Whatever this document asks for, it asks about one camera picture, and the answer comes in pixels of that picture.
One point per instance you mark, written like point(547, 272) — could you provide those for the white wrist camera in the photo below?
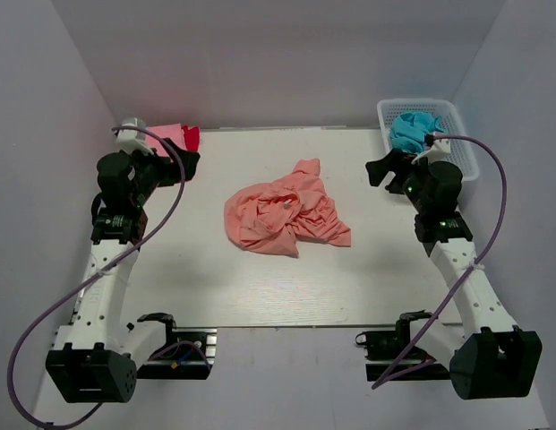
point(438, 149)
point(130, 141)

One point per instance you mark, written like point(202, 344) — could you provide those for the folded light pink t-shirt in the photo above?
point(173, 132)

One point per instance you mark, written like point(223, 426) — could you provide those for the folded red t-shirt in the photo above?
point(192, 138)

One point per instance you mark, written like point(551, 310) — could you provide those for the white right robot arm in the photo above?
point(494, 358)

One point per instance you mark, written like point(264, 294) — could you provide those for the salmon orange t-shirt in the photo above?
point(269, 218)

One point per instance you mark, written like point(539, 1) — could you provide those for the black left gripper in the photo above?
point(171, 171)

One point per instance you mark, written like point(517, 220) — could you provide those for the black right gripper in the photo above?
point(398, 161)

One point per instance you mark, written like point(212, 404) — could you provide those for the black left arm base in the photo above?
point(179, 345)

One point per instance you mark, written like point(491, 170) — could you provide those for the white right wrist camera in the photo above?
point(438, 149)

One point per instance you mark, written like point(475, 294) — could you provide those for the crumpled blue t-shirt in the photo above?
point(408, 130)

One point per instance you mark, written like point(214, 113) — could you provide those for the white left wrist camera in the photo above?
point(130, 141)

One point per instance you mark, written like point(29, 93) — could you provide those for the white plastic basket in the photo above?
point(461, 153)

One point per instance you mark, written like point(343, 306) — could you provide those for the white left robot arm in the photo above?
point(99, 359)

